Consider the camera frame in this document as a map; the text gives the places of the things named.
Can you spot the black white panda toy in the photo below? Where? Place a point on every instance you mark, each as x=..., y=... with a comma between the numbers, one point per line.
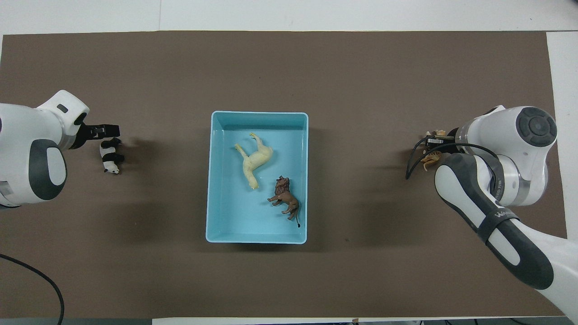
x=109, y=157

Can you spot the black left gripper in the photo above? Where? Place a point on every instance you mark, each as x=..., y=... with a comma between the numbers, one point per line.
x=82, y=135

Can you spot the orange striped tiger toy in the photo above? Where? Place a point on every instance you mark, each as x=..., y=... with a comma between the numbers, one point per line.
x=431, y=158

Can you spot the cream horse toy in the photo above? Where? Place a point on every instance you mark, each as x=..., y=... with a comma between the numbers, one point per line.
x=256, y=160

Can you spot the brown lion toy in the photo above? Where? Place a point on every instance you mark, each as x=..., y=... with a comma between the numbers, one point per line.
x=286, y=198

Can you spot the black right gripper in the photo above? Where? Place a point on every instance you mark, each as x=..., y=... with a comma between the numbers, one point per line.
x=450, y=137

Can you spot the brown table mat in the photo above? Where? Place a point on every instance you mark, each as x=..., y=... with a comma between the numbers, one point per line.
x=361, y=67

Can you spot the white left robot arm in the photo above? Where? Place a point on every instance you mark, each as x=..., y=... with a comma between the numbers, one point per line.
x=31, y=149

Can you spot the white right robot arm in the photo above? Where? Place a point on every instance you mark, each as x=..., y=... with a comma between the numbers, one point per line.
x=510, y=180

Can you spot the light blue storage box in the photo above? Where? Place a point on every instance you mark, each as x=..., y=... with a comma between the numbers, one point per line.
x=235, y=216

